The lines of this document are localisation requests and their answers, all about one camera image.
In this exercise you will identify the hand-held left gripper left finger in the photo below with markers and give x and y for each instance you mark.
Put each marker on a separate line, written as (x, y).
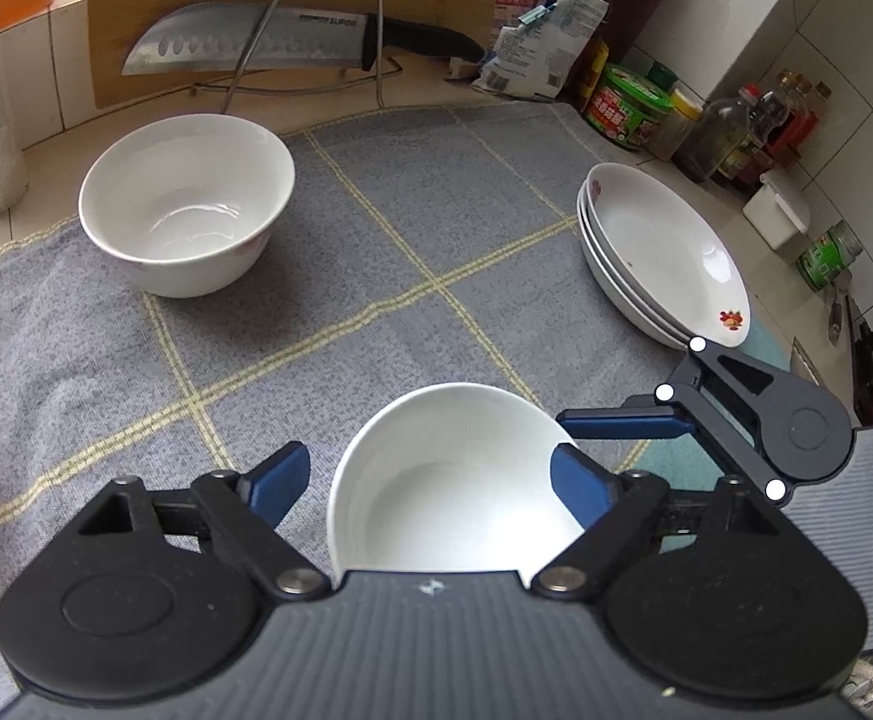
(279, 480)

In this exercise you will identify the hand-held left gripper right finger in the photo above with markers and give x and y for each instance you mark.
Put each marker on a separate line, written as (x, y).
(579, 484)

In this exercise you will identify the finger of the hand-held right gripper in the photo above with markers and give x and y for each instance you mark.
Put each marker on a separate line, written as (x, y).
(631, 424)

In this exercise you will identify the white floral bowl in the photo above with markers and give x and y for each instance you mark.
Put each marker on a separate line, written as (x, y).
(444, 495)
(181, 240)

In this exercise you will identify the white floral plate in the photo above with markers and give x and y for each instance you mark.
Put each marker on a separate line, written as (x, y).
(603, 268)
(594, 270)
(669, 255)

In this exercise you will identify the green label glass jar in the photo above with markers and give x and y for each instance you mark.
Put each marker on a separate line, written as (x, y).
(826, 259)

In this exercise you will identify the white plastic lidded box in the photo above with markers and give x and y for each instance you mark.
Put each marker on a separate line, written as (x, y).
(777, 214)

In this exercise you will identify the dark sauce bottle green label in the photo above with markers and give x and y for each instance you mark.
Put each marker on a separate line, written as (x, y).
(744, 157)

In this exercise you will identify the red cap glass bottle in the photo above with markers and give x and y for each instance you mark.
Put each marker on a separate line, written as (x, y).
(710, 142)

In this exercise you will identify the yellow lid spice jar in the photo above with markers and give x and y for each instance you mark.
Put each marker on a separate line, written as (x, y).
(676, 127)

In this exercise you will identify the green lid sauce jar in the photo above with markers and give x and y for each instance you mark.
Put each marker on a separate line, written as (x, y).
(624, 112)

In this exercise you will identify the grey checked towel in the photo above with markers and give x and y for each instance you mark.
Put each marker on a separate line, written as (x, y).
(421, 187)

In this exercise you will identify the small green cap jar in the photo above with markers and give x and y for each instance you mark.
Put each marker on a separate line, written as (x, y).
(663, 73)

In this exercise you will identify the amber plastic bottle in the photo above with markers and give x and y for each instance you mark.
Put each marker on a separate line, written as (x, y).
(811, 120)

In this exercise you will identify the crumpled white seasoning bag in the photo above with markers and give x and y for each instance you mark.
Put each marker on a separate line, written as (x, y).
(541, 52)

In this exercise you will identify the dark red knife block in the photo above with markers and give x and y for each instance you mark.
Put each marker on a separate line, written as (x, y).
(646, 7)

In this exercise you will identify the teal plastic clip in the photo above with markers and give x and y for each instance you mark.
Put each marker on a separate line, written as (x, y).
(535, 15)

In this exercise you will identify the white red seasoning packet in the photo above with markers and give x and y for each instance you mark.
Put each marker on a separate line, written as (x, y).
(519, 7)

